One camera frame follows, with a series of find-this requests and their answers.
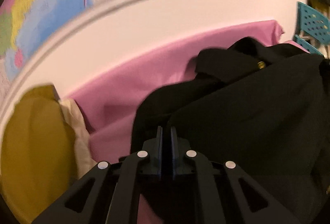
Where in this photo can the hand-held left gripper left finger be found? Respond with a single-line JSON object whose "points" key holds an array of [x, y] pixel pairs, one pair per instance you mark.
{"points": [[159, 154]]}

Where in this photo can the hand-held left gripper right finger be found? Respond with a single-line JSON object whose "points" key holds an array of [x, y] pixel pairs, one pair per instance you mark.
{"points": [[174, 154]]}

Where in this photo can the black garment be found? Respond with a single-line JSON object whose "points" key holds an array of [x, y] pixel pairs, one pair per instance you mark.
{"points": [[245, 115]]}

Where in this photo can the pink floral blanket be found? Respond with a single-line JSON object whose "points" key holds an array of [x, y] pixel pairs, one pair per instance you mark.
{"points": [[129, 77]]}

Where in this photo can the cream folded garment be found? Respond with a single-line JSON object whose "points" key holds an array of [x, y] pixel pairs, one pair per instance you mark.
{"points": [[77, 131]]}

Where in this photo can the mustard folded garment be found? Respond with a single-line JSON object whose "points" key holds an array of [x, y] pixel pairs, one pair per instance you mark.
{"points": [[36, 149]]}

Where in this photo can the blue perforated storage rack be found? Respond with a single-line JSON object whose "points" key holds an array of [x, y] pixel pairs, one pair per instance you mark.
{"points": [[313, 20]]}

